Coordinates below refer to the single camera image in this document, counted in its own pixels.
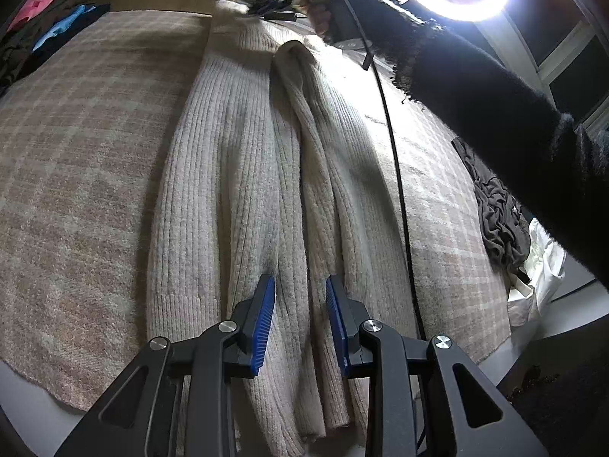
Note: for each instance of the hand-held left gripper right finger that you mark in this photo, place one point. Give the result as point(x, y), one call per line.
point(335, 328)

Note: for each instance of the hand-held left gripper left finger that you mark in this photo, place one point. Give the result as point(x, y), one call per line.
point(264, 328)

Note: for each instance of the grey-brown crumpled garment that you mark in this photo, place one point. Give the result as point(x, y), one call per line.
point(499, 214)

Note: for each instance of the pink garment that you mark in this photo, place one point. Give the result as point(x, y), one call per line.
point(43, 0)

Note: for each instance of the pink plaid blanket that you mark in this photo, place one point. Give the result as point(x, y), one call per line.
point(85, 176)

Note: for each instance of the person's right forearm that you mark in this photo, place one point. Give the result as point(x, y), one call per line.
point(499, 104)

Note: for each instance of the cream ribbed sweater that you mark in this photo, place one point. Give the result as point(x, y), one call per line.
point(228, 176)

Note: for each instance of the navy garment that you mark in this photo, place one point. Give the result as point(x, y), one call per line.
point(97, 12)

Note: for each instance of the white cloth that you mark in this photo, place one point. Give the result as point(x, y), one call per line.
point(537, 266)

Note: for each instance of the light blue garment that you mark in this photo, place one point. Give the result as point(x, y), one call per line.
point(66, 24)

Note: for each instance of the person's right hand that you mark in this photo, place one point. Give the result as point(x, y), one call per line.
point(319, 9)

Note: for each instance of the white window frame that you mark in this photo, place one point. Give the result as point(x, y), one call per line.
point(571, 47)

